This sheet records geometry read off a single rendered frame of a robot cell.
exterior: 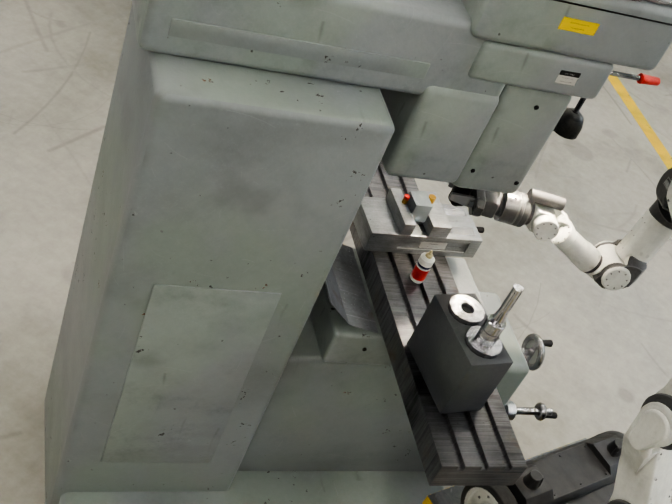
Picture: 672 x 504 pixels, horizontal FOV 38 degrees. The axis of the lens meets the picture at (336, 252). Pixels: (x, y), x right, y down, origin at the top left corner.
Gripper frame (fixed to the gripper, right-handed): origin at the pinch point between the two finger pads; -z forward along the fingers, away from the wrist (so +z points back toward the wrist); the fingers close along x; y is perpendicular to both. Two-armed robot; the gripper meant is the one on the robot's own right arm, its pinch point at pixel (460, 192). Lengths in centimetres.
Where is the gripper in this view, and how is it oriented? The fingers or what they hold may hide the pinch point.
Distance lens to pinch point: 253.9
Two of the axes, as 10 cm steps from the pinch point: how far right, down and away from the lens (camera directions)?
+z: 9.5, 2.6, 1.8
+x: -0.4, 6.6, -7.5
